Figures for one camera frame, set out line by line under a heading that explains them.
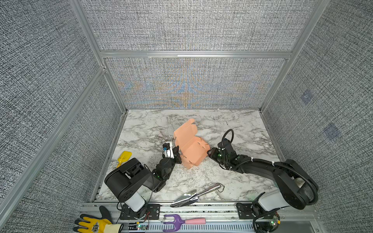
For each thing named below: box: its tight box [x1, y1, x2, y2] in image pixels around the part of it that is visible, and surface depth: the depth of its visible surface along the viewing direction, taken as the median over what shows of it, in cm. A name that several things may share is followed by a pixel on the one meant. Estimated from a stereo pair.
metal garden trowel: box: [170, 184, 221, 208], surface depth 79 cm
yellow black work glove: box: [72, 205, 124, 233], surface depth 70 cm
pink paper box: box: [173, 118, 211, 170], surface depth 93 cm
